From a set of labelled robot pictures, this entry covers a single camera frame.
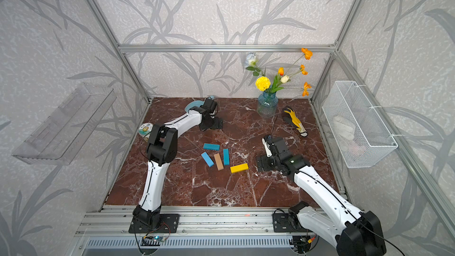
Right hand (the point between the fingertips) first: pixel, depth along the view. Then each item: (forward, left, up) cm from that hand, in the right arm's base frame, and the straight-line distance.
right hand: (264, 158), depth 83 cm
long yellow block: (-1, +12, -10) cm, 15 cm away
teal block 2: (+6, +19, -10) cm, 22 cm away
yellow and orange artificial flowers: (+38, -9, +14) cm, 41 cm away
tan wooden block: (+3, +23, -9) cm, 25 cm away
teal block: (+11, +28, -9) cm, 31 cm away
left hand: (+26, +26, -8) cm, 37 cm away
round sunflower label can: (+17, +63, -1) cm, 65 cm away
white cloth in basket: (+5, -33, +13) cm, 36 cm away
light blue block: (+4, +28, -10) cm, 30 cm away
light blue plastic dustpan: (+46, +42, -10) cm, 63 cm away
